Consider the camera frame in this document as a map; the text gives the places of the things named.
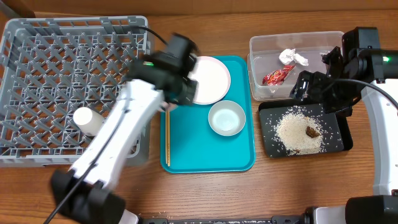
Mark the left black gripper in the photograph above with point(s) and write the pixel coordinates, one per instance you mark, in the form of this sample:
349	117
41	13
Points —
186	98

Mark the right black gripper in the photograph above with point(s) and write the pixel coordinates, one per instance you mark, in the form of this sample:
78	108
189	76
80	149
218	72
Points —
311	88

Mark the brown food piece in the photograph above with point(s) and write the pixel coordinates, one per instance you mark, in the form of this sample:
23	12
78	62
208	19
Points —
311	132

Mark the white rice pile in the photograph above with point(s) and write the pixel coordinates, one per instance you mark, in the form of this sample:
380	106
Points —
298	130

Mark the white napkin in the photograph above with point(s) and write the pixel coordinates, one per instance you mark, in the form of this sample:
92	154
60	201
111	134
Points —
288	56

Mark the red snack wrapper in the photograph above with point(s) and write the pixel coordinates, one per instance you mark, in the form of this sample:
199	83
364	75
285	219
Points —
277	77

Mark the grey bowl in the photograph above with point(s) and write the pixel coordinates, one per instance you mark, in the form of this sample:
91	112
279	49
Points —
226	118

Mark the white cup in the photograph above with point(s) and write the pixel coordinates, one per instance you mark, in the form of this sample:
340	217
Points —
88	121

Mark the small pink plate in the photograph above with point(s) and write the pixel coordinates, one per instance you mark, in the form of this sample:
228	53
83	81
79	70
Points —
164	107

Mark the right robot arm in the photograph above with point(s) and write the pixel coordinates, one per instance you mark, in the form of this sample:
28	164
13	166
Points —
360	70

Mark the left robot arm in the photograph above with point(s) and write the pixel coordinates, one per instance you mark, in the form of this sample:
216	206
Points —
85	193

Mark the large white plate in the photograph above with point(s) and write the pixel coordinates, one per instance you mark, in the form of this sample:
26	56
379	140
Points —
213	79

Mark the black tray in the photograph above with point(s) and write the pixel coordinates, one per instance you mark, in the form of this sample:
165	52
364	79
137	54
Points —
270	112

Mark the clear plastic bin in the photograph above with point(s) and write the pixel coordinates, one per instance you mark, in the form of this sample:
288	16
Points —
264	59

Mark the teal serving tray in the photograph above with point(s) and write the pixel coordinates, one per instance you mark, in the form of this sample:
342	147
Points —
195	147

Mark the grey plastic dish rack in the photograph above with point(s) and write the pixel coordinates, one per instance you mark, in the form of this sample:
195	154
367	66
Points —
50	67

